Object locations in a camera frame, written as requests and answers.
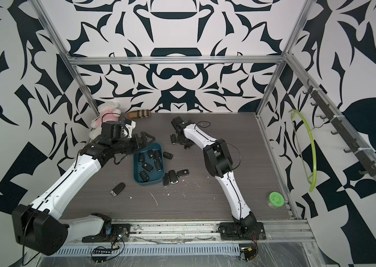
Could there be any green plastic hanger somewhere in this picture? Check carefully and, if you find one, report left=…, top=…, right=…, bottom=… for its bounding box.
left=287, top=109, right=319, bottom=193

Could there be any black car key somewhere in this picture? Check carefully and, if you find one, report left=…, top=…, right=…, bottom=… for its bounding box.
left=138, top=152, right=145, bottom=164
left=169, top=170, right=179, bottom=184
left=110, top=182, right=126, bottom=197
left=142, top=162, right=154, bottom=172
left=162, top=151, right=173, bottom=160
left=170, top=134, right=177, bottom=145
left=154, top=159, right=162, bottom=171
left=177, top=169, right=190, bottom=178
left=154, top=150, right=162, bottom=161
left=147, top=150, right=155, bottom=160

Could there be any black wall hook rack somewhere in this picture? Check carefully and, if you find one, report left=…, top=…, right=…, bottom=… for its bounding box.
left=304, top=80, right=376, bottom=177

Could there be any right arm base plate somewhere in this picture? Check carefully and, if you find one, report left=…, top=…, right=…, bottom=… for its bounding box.
left=218, top=222, right=267, bottom=241

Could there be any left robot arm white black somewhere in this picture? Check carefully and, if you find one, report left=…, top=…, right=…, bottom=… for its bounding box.
left=12, top=132, right=155, bottom=255

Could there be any white teddy bear pink shirt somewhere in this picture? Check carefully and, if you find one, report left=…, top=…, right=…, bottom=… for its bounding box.
left=89, top=101, right=122, bottom=140

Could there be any black connector block right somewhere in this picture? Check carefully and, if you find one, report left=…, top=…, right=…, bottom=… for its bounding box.
left=239, top=247, right=257, bottom=262

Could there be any teal plastic storage box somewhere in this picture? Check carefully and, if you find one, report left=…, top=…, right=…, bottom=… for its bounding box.
left=133, top=142, right=165, bottom=186

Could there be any black flip key silver end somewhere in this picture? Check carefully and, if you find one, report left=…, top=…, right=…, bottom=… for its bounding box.
left=163, top=173, right=170, bottom=188

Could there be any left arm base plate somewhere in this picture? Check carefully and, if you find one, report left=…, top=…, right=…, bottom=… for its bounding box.
left=82, top=224, right=131, bottom=243

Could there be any black connector block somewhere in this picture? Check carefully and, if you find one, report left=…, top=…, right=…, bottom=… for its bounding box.
left=239, top=247, right=257, bottom=262
left=90, top=247, right=113, bottom=263

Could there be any black connector block left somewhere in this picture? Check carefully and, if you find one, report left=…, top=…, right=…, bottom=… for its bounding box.
left=90, top=247, right=113, bottom=263

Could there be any brown checkered pouch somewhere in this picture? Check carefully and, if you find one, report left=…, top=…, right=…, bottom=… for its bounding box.
left=127, top=110, right=151, bottom=119

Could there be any green tape roll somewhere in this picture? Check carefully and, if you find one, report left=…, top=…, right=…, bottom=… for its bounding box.
left=266, top=191, right=285, bottom=209

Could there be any black car key box front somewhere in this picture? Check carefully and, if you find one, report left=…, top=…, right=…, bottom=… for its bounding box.
left=139, top=170, right=150, bottom=182

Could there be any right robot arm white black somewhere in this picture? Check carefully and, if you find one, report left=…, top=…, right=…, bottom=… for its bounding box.
left=171, top=116, right=257, bottom=237

